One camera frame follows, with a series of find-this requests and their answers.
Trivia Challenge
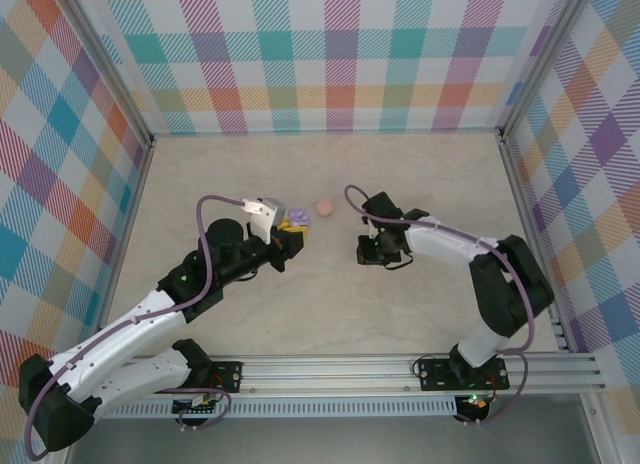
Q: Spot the left control circuit board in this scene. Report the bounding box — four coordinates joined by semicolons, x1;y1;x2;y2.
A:
172;394;224;418

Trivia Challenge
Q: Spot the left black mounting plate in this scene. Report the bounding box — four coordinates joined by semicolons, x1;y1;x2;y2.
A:
207;361;245;393

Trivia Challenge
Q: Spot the right aluminium side rail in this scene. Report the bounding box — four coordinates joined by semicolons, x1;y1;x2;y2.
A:
499;131;621;464

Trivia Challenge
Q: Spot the black mounting plate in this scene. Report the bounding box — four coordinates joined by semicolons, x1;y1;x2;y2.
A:
418;356;511;391
207;361;245;393

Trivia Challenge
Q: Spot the aluminium side rail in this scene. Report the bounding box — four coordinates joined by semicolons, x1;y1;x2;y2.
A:
499;131;621;464
47;136;159;464

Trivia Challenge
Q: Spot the right aluminium corner post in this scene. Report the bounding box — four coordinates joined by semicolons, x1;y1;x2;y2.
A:
499;0;599;145

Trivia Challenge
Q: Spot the white slotted cable duct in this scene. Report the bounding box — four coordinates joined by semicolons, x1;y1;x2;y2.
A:
97;396;459;419

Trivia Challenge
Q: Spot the right control circuit board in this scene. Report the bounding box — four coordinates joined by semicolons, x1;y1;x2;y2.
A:
457;392;494;414

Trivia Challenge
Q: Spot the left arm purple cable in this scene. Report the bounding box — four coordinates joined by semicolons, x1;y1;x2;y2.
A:
25;195;249;459

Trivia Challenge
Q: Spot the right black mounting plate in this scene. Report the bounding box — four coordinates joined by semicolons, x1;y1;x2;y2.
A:
418;356;511;391

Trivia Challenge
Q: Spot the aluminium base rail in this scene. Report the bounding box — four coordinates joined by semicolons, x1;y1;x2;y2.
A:
99;354;607;399

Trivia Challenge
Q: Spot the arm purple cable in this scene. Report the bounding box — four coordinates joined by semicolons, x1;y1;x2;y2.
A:
343;184;534;428
25;195;249;459

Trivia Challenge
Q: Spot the grey metal base plate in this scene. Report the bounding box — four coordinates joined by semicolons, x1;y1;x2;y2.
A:
67;416;601;464

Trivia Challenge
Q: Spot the left aluminium side rail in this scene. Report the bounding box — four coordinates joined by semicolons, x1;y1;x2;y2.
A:
47;136;159;464

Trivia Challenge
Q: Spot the aluminium corner post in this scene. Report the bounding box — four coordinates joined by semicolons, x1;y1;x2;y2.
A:
499;0;599;145
59;0;156;148

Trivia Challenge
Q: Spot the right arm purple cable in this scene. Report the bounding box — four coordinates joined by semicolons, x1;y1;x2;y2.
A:
343;184;534;428

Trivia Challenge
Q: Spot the control circuit board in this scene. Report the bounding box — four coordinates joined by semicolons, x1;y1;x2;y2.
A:
172;394;224;418
457;392;494;414

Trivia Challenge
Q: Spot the left aluminium corner post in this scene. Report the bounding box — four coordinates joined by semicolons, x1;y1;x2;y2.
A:
59;0;156;148

